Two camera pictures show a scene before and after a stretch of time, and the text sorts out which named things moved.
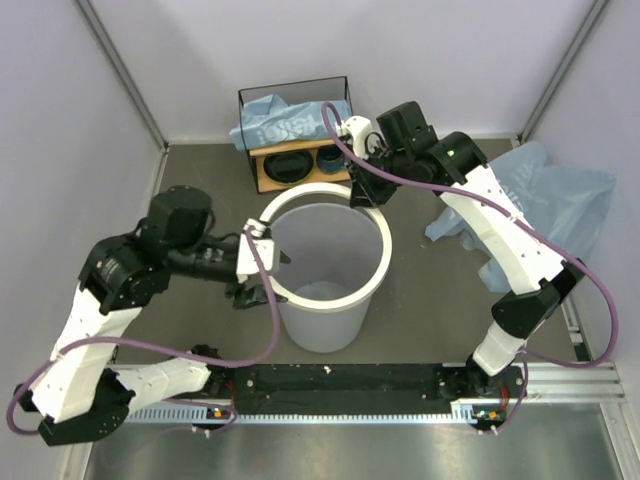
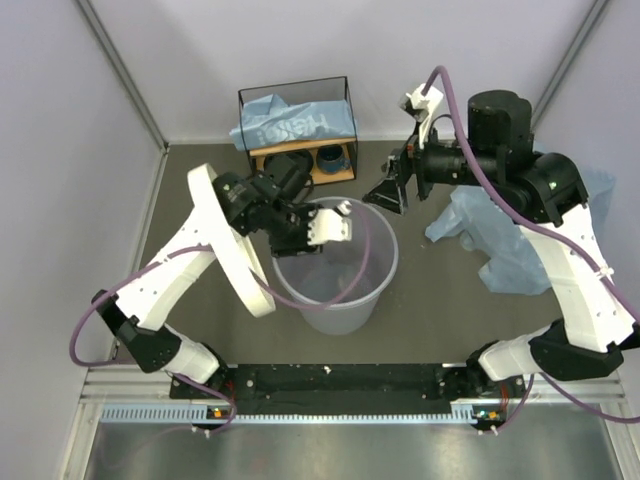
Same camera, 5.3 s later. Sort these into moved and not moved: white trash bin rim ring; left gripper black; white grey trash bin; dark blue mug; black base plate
Moved: white grey trash bin; left gripper black; white trash bin rim ring
Not moved: black base plate; dark blue mug
